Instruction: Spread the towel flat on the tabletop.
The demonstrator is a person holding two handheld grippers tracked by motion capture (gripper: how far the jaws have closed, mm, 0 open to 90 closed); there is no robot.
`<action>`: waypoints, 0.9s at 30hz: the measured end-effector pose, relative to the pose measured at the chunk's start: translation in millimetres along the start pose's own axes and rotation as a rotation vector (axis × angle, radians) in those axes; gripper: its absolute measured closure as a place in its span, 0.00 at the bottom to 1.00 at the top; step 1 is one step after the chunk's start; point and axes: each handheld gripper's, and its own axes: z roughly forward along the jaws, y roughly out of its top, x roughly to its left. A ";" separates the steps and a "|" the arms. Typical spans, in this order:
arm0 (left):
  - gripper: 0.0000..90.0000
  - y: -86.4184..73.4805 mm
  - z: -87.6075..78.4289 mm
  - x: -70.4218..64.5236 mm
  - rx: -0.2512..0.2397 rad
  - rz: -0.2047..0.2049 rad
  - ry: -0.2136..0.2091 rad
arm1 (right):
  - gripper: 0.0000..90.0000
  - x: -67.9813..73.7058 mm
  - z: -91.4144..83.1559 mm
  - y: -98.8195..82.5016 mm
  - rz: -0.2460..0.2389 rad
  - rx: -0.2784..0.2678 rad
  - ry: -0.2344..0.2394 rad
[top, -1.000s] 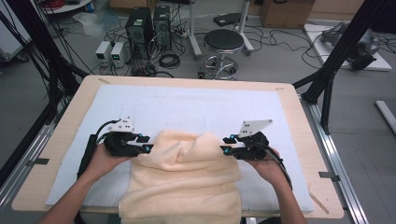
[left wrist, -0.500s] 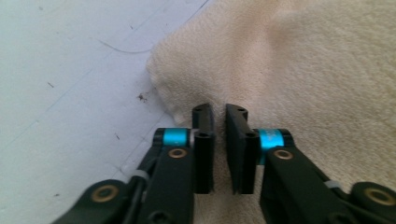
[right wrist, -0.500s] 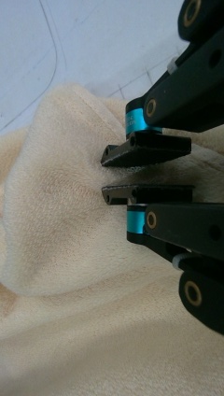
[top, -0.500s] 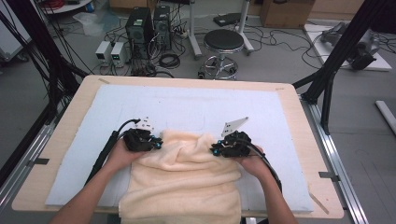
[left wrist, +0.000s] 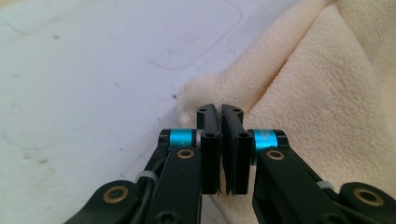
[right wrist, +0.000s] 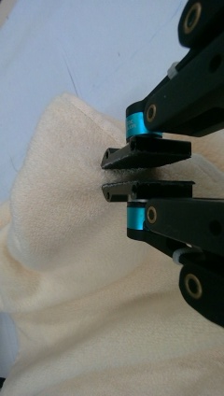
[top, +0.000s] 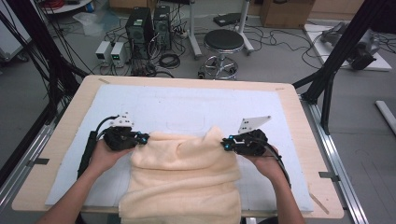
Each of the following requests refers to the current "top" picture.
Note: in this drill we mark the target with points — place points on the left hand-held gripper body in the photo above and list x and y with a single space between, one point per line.
120 140

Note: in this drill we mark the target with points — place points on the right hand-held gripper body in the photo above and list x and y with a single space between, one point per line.
252 144

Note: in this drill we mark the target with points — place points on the beige towel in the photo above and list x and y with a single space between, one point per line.
180 174

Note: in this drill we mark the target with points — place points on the person's right hand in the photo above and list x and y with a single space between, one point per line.
264 165

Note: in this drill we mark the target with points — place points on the person's left hand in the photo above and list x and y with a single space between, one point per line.
102 158

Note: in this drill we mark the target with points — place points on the white grid mat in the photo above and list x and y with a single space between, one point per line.
174 102

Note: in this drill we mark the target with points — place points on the beige tape piece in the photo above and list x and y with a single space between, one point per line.
103 81

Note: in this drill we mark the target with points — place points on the white power supply unit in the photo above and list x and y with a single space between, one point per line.
102 51
118 53

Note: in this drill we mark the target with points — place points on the thin wooden stick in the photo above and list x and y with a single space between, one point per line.
318 202

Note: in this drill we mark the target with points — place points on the black round stool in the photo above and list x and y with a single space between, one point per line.
223 39

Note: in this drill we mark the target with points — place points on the large black computer tower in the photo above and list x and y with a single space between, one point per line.
138 31

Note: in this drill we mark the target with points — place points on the white power strip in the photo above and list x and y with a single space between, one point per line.
183 34

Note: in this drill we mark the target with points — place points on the small black computer tower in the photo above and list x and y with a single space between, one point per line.
162 28

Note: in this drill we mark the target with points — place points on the black flat device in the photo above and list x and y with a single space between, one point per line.
227 19

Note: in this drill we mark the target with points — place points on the white stand leg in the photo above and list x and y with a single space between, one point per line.
244 15
191 25

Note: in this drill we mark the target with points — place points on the clear plastic bag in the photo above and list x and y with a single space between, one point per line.
90 23

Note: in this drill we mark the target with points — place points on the white base board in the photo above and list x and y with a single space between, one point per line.
314 40

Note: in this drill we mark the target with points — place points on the cardboard box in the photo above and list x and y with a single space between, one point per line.
286 14

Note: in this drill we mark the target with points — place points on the white tube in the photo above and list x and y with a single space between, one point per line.
384 112

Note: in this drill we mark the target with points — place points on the round white table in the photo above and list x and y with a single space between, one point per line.
71 6

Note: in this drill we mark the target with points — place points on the white cabinet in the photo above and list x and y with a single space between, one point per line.
9 40

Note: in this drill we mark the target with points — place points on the aluminium rail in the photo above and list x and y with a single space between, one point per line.
328 149
17 179

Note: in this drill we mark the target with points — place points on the black rail clip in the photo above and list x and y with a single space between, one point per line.
39 161
329 176

